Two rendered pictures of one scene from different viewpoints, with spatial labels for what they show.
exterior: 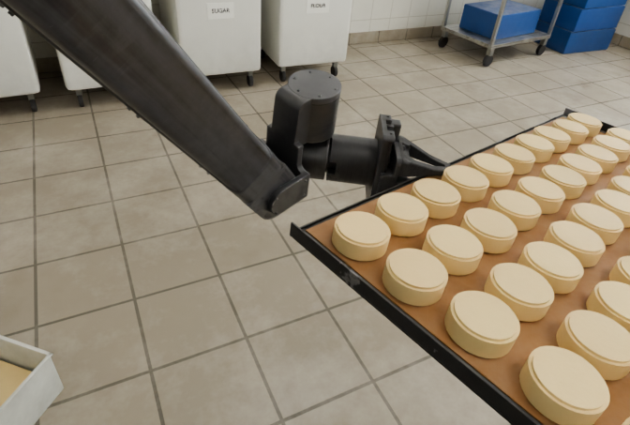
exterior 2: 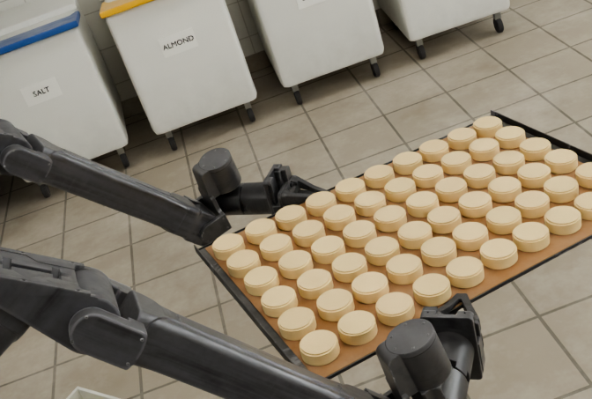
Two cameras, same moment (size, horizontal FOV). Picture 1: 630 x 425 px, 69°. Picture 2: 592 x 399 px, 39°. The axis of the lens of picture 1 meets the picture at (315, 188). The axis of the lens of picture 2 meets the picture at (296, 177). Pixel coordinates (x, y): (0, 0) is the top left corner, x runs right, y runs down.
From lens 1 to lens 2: 1.01 m
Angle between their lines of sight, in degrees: 23
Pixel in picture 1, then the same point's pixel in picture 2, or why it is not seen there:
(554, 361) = (276, 291)
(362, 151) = (259, 193)
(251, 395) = not seen: outside the picture
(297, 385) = not seen: outside the picture
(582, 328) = (305, 277)
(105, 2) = (74, 172)
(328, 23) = not seen: outside the picture
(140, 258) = (237, 317)
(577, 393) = (275, 301)
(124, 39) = (85, 181)
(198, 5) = not seen: outside the picture
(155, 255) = not seen: hidden behind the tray
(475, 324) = (250, 280)
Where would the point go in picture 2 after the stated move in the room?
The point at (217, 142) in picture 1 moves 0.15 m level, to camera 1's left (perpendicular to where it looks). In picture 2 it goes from (147, 209) to (70, 214)
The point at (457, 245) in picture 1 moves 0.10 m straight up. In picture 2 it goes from (274, 244) to (254, 191)
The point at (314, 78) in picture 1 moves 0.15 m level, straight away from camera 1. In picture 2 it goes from (215, 154) to (242, 110)
